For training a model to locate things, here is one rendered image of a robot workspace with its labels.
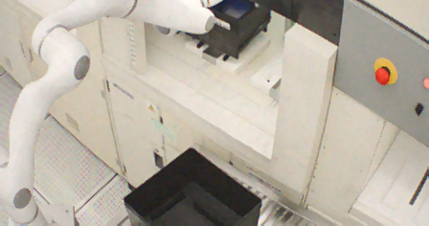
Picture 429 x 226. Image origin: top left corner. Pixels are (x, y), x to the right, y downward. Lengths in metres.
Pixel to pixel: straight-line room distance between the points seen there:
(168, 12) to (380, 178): 0.82
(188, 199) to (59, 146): 1.32
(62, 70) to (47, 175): 1.62
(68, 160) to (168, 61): 1.08
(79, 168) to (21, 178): 1.48
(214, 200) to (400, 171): 0.62
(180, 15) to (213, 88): 0.44
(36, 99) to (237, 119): 0.75
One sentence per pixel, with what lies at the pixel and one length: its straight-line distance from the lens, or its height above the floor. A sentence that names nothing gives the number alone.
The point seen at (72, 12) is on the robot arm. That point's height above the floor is 1.44.
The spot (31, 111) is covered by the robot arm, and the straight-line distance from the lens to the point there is 1.31.
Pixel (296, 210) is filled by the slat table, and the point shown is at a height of 0.76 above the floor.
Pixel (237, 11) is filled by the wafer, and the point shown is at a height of 1.06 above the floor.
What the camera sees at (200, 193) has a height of 0.77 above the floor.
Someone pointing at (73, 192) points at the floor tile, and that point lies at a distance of 2.71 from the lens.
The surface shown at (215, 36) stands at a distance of 1.84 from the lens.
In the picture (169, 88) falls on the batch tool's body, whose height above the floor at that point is 0.87.
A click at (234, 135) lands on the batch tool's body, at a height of 0.87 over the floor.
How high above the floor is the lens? 2.21
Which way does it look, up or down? 48 degrees down
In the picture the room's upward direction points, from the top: straight up
